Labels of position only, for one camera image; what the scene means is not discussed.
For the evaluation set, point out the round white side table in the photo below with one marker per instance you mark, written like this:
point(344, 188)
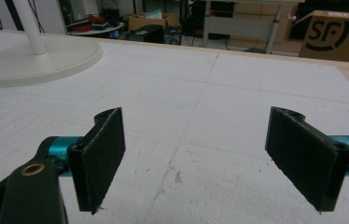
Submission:
point(98, 30)

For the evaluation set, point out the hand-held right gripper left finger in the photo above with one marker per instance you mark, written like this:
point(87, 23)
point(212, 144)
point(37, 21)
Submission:
point(99, 161)

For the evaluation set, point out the large printed cardboard box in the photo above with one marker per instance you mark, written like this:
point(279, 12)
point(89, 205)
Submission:
point(337, 37)

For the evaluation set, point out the open cardboard box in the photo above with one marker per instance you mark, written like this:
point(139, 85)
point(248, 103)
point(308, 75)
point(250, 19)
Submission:
point(141, 21)

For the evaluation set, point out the white round-base stand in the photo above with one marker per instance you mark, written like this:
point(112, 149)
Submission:
point(39, 62)

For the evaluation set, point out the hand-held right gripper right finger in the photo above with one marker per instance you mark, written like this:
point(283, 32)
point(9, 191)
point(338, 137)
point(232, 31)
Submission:
point(303, 158)

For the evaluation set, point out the flat black device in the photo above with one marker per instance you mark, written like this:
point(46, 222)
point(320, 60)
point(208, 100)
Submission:
point(146, 34)

